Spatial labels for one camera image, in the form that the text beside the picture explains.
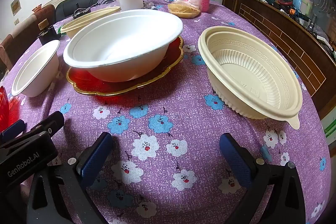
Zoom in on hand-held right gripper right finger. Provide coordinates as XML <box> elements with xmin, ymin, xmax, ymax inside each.
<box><xmin>219</xmin><ymin>133</ymin><xmax>307</xmax><ymax>224</ymax></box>

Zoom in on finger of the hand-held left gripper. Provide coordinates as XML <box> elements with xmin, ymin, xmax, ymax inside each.
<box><xmin>31</xmin><ymin>111</ymin><xmax>65</xmax><ymax>134</ymax></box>
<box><xmin>0</xmin><ymin>119</ymin><xmax>26</xmax><ymax>142</ymax></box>

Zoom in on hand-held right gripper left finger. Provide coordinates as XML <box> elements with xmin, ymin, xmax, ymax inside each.
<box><xmin>26</xmin><ymin>132</ymin><xmax>114</xmax><ymax>224</ymax></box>

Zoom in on red gold-rimmed plate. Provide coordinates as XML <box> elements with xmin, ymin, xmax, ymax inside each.
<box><xmin>0</xmin><ymin>86</ymin><xmax>21</xmax><ymax>132</ymax></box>

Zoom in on small white bowl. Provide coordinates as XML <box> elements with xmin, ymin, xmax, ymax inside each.
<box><xmin>11</xmin><ymin>40</ymin><xmax>61</xmax><ymax>98</ymax></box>

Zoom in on red plate with gold rim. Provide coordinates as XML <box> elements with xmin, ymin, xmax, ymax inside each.
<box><xmin>66</xmin><ymin>35</ymin><xmax>185</xmax><ymax>97</ymax></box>

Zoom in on cream ribbed bowl with tab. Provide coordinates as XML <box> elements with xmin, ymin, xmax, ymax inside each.
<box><xmin>197</xmin><ymin>26</ymin><xmax>304</xmax><ymax>130</ymax></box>

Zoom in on large white bowl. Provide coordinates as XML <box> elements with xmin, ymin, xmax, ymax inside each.
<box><xmin>63</xmin><ymin>9</ymin><xmax>184</xmax><ymax>83</ymax></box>

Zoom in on purple floral tablecloth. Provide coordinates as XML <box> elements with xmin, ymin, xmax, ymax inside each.
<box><xmin>0</xmin><ymin>0</ymin><xmax>332</xmax><ymax>224</ymax></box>

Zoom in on brown armchair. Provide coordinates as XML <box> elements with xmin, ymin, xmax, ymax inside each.
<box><xmin>0</xmin><ymin>4</ymin><xmax>56</xmax><ymax>68</ymax></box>

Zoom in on dark jar with cork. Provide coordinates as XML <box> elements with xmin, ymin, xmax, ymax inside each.
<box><xmin>39</xmin><ymin>27</ymin><xmax>62</xmax><ymax>43</ymax></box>

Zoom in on green and white carton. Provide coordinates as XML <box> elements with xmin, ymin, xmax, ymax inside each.
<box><xmin>321</xmin><ymin>113</ymin><xmax>336</xmax><ymax>146</ymax></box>

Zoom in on cream ribbed plastic bowl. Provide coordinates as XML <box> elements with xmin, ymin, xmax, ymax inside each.
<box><xmin>60</xmin><ymin>6</ymin><xmax>122</xmax><ymax>39</ymax></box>

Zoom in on clear plastic containers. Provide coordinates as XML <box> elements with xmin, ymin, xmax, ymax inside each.
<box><xmin>98</xmin><ymin>0</ymin><xmax>118</xmax><ymax>8</ymax></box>

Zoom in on wooden brick-pattern cabinet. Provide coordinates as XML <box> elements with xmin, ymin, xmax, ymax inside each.
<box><xmin>234</xmin><ymin>0</ymin><xmax>336</xmax><ymax>119</ymax></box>

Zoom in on plastic bag with food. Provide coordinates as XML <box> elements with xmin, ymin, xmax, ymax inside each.
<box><xmin>168</xmin><ymin>0</ymin><xmax>202</xmax><ymax>19</ymax></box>

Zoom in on small wall plaque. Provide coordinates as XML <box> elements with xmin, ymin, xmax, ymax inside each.
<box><xmin>10</xmin><ymin>0</ymin><xmax>22</xmax><ymax>15</ymax></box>

